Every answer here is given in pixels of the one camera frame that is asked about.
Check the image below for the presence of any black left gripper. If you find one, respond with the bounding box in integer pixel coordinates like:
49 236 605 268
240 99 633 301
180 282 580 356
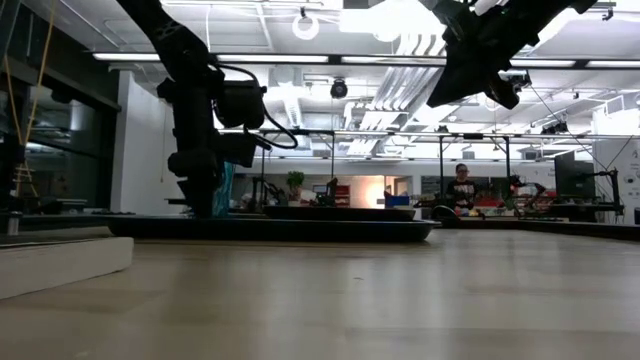
167 87 224 217

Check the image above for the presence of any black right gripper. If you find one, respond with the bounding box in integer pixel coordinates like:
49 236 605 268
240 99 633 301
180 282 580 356
427 0 551 110

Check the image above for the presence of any teal cloth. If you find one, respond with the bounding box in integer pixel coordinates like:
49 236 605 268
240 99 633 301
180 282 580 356
213 161 237 218

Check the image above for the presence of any dark green plastic tray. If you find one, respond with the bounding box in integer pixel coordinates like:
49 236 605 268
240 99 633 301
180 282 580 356
106 213 441 244

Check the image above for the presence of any green potted plant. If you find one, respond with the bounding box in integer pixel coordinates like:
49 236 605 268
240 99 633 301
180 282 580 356
285 170 306 204

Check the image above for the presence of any person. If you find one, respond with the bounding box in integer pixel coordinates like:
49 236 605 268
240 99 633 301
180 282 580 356
445 163 479 218

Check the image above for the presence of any black monitor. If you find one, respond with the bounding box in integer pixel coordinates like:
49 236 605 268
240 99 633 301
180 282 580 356
553 150 597 201

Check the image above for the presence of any black paperback book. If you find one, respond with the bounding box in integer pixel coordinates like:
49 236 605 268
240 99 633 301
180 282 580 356
0 236 135 302

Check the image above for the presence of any small silver cylinder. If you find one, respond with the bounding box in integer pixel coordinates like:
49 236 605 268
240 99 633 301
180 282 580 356
6 210 24 237

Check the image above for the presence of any black background rig frame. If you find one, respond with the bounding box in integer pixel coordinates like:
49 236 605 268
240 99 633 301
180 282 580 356
437 131 512 207
258 128 337 201

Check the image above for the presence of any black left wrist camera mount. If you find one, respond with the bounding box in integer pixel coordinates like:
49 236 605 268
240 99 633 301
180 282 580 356
213 79 274 169

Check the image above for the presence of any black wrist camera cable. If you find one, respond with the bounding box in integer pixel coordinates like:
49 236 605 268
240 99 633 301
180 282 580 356
219 63 300 151

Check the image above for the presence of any black round ceiling camera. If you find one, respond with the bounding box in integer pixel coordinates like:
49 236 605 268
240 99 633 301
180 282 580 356
329 77 350 100

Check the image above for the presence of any black metal table frame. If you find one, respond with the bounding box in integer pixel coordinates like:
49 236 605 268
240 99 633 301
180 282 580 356
0 210 640 242

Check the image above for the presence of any white hanging ring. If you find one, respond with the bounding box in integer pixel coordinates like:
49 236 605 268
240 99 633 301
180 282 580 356
291 13 321 42

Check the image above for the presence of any yellow cable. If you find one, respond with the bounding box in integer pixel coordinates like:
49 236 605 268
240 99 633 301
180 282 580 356
2 0 57 199

